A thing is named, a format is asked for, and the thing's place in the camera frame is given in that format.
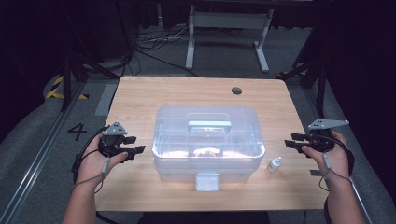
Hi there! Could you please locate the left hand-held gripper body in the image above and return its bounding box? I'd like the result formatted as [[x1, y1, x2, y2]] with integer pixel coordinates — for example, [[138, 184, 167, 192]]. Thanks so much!
[[97, 120, 129, 157]]

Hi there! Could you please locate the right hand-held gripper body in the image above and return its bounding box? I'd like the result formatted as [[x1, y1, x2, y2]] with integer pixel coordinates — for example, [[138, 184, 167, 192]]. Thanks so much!
[[306, 118, 350, 153]]

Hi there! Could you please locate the small white dropper bottle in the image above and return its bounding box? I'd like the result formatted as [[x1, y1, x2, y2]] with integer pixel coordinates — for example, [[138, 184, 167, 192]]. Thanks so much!
[[266, 156, 283, 174]]

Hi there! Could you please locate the clear plastic storage box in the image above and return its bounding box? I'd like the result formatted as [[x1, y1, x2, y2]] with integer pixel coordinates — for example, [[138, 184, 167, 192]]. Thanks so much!
[[151, 105, 266, 192]]

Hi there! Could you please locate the person's right hand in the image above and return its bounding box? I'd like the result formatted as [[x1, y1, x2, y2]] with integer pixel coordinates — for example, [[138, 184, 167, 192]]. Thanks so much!
[[301, 130, 351, 188]]

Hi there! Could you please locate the person's left hand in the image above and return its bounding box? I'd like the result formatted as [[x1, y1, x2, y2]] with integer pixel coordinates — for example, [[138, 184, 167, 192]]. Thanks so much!
[[76, 141, 129, 189]]

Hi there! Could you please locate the black metal stand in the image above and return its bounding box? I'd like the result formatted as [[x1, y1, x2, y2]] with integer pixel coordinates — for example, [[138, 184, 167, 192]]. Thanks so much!
[[60, 50, 121, 112], [276, 54, 329, 119]]

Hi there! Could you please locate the yellow black hazard tape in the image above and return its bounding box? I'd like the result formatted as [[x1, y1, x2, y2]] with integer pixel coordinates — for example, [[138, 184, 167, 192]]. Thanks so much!
[[45, 75, 90, 101]]

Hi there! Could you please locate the person's dark clothing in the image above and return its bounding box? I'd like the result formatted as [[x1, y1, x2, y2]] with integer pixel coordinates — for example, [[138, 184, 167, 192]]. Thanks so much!
[[138, 210, 272, 224]]

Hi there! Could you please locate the grey wrist strap cord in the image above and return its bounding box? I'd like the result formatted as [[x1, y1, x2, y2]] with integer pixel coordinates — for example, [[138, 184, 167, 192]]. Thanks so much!
[[72, 156, 112, 194], [318, 153, 352, 192]]

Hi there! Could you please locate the tangle of floor cables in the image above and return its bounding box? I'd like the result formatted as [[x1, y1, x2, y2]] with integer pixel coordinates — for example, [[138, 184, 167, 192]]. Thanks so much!
[[134, 24, 200, 78]]

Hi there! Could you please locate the grey metal table frame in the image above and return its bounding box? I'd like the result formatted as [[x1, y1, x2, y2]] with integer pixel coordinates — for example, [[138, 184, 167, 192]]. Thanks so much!
[[185, 4, 275, 74]]

